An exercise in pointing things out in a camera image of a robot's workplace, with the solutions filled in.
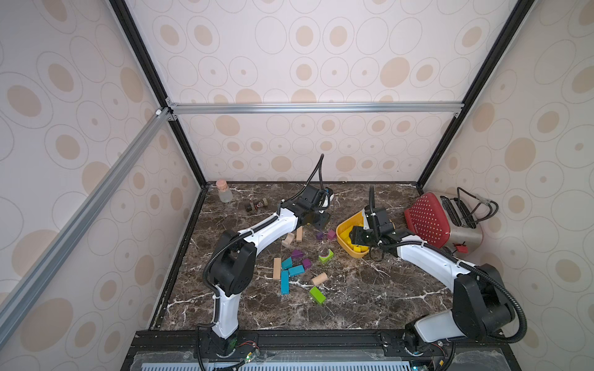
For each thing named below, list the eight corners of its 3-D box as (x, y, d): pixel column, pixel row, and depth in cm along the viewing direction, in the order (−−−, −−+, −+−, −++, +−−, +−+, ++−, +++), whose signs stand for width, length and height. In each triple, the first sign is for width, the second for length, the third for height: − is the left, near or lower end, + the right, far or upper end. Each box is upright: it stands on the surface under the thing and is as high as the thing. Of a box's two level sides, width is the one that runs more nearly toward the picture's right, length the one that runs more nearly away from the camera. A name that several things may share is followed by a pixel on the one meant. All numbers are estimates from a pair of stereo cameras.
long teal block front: (281, 295, 86) (280, 293, 84) (281, 272, 92) (281, 270, 90) (289, 294, 86) (288, 292, 84) (288, 272, 92) (288, 269, 90)
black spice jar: (246, 213, 111) (244, 207, 107) (246, 206, 113) (244, 200, 110) (268, 210, 112) (267, 204, 108) (267, 203, 114) (266, 197, 111)
